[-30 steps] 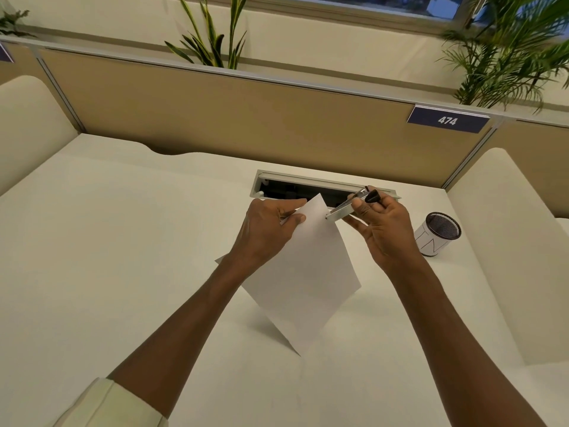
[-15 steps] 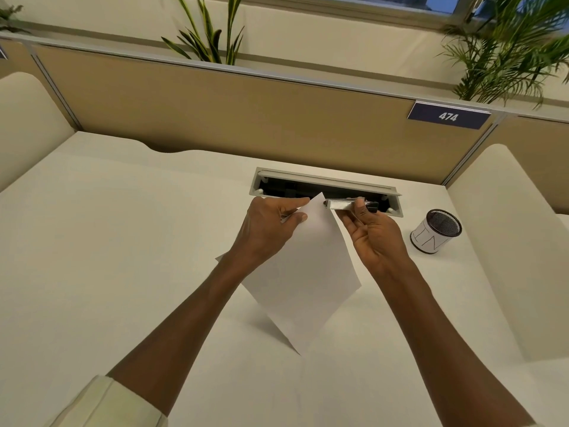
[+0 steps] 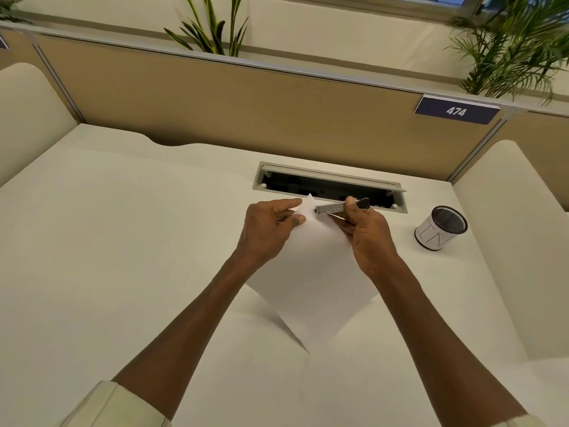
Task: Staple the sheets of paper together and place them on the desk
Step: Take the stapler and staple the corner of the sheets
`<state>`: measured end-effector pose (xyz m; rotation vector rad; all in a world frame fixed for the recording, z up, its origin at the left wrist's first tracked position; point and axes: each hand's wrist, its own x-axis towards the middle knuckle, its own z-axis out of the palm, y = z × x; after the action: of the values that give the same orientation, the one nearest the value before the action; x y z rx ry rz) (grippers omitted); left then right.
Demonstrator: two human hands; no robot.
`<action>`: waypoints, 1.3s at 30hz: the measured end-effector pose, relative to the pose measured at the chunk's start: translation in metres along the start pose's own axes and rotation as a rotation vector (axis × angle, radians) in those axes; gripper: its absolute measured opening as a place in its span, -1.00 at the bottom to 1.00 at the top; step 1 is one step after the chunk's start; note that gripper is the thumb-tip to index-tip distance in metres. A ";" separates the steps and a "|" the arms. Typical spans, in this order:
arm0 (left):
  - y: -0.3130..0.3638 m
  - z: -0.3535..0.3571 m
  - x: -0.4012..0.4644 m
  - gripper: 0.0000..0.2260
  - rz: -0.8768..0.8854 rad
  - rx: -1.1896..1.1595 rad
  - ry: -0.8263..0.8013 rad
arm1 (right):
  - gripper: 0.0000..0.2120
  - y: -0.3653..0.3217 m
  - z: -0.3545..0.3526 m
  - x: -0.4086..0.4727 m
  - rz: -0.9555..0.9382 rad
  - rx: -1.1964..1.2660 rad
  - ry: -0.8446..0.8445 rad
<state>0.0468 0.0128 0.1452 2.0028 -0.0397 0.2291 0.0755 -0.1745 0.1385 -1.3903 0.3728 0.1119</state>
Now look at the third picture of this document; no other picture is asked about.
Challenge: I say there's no person's right hand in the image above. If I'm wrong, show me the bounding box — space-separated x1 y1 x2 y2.
329 196 399 280

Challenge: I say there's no person's left hand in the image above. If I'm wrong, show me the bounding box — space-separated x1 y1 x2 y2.
235 198 308 268

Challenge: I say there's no silver stapler with black handle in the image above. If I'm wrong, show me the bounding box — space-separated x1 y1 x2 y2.
313 197 371 216

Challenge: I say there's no white paper sheet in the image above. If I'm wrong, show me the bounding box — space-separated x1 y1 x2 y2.
244 193 379 354

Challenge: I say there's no person's right forearm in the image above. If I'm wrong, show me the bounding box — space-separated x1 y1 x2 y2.
367 258 530 425

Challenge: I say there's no person's left forearm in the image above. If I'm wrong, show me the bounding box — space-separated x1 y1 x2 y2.
111 255 273 414

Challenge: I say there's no white pen cup black mesh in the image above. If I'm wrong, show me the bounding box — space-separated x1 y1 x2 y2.
414 206 469 253

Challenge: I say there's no beige desk partition panel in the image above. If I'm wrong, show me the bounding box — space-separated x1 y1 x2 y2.
0 26 569 183

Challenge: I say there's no dark blue number sign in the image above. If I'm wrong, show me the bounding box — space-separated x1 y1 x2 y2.
414 95 502 126

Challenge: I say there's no white rounded side divider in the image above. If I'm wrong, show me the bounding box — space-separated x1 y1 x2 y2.
0 62 81 188
453 140 569 365

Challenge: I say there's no green snake plant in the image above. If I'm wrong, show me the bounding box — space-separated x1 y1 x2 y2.
163 0 250 58

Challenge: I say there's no green palm plant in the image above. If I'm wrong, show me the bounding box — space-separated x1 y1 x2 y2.
446 0 569 106

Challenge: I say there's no cream shirt sleeve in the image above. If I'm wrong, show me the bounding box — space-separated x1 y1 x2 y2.
55 380 173 427
501 413 548 427

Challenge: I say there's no small green leafy plant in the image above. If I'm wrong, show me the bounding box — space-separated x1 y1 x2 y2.
0 0 33 25

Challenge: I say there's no grey desk cable slot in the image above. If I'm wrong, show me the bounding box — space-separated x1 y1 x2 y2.
252 162 409 214

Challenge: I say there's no grey window frame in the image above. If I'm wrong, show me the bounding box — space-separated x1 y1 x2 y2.
391 0 569 15

